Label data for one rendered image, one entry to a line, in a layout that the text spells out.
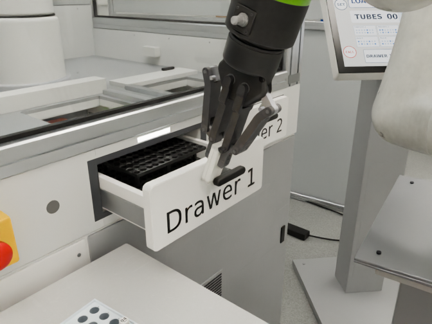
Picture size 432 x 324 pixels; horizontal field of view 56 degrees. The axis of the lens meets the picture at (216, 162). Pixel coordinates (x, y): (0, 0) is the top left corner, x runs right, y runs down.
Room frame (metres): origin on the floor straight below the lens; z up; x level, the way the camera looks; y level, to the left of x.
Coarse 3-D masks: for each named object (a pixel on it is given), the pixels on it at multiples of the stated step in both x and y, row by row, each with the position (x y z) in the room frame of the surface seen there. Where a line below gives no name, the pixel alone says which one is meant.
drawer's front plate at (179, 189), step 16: (256, 144) 0.72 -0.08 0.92; (240, 160) 0.68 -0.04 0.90; (256, 160) 0.72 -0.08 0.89; (176, 176) 0.56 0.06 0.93; (192, 176) 0.58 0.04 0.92; (240, 176) 0.68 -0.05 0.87; (256, 176) 0.72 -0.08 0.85; (144, 192) 0.52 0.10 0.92; (160, 192) 0.53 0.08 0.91; (176, 192) 0.56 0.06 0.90; (192, 192) 0.58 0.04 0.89; (208, 192) 0.61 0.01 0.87; (240, 192) 0.68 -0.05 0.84; (144, 208) 0.53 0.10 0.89; (160, 208) 0.53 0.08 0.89; (176, 208) 0.55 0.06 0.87; (192, 208) 0.58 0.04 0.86; (208, 208) 0.61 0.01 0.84; (224, 208) 0.65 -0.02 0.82; (160, 224) 0.53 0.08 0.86; (176, 224) 0.55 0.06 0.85; (192, 224) 0.58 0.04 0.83; (160, 240) 0.53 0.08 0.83
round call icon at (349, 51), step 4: (344, 48) 1.27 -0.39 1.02; (348, 48) 1.27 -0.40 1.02; (352, 48) 1.27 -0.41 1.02; (344, 52) 1.26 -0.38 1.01; (348, 52) 1.26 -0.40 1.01; (352, 52) 1.26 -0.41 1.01; (356, 52) 1.26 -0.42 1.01; (344, 56) 1.25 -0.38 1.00; (348, 56) 1.25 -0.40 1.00; (352, 56) 1.25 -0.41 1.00; (356, 56) 1.25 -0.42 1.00
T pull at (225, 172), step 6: (222, 168) 0.62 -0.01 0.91; (228, 168) 0.62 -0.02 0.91; (234, 168) 0.62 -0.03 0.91; (240, 168) 0.62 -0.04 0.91; (222, 174) 0.60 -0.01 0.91; (228, 174) 0.60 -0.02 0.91; (234, 174) 0.61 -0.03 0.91; (240, 174) 0.62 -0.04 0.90; (216, 180) 0.58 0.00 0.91; (222, 180) 0.58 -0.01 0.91; (228, 180) 0.60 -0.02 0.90
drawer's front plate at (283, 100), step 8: (280, 96) 1.06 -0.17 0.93; (256, 104) 0.98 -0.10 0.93; (280, 104) 1.03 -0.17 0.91; (256, 112) 0.95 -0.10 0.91; (280, 112) 1.04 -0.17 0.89; (248, 120) 0.92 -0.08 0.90; (272, 120) 1.01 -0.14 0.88; (280, 120) 1.04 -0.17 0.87; (272, 128) 1.01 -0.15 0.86; (280, 128) 1.04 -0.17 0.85; (264, 136) 0.98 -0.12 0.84; (272, 136) 1.01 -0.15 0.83; (280, 136) 1.04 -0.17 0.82; (264, 144) 0.98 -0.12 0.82
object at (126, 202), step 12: (204, 144) 0.79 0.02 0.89; (204, 156) 0.79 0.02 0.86; (108, 180) 0.61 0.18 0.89; (108, 192) 0.61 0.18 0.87; (120, 192) 0.59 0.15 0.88; (132, 192) 0.57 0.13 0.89; (108, 204) 0.61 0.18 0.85; (120, 204) 0.59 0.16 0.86; (132, 204) 0.57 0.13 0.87; (120, 216) 0.60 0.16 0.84; (132, 216) 0.57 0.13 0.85; (144, 216) 0.55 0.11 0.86; (144, 228) 0.56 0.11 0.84
